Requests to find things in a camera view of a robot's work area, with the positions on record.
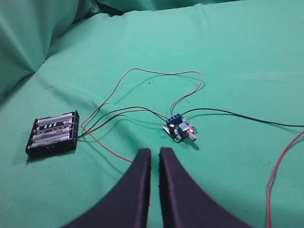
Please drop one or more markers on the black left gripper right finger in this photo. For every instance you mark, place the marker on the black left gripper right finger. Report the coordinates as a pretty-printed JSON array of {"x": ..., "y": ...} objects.
[{"x": 184, "y": 204}]

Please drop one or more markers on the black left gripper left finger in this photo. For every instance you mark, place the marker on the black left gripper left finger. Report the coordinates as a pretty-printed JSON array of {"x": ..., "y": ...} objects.
[{"x": 126, "y": 205}]

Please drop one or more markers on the blue motor controller board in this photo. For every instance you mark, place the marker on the blue motor controller board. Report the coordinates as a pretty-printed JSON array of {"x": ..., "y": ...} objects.
[{"x": 179, "y": 128}]

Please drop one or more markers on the silver AA battery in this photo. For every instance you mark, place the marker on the silver AA battery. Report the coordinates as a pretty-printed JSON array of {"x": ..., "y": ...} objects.
[
  {"x": 45, "y": 143},
  {"x": 44, "y": 136},
  {"x": 54, "y": 119}
]

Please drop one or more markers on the black striped AA battery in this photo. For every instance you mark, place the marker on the black striped AA battery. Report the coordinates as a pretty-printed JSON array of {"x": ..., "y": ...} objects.
[{"x": 52, "y": 127}]

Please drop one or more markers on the black battery holder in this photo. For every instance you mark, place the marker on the black battery holder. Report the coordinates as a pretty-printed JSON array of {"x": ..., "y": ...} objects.
[{"x": 57, "y": 148}]

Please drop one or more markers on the green backdrop cloth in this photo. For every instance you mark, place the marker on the green backdrop cloth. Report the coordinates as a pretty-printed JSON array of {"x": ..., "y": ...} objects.
[{"x": 253, "y": 38}]

